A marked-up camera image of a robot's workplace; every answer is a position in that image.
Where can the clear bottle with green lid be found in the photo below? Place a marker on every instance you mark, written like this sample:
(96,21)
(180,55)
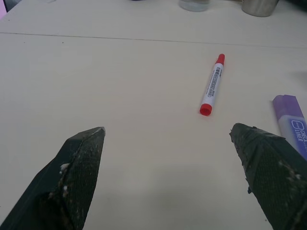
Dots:
(194,4)

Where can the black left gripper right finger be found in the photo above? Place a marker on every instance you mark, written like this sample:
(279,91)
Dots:
(271,167)

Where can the stainless steel cup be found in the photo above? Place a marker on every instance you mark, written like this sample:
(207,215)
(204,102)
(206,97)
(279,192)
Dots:
(259,7)

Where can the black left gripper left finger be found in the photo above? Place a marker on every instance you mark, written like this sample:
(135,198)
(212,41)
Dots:
(79,172)

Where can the red whiteboard marker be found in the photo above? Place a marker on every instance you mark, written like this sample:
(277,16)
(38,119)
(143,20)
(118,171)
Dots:
(212,86)

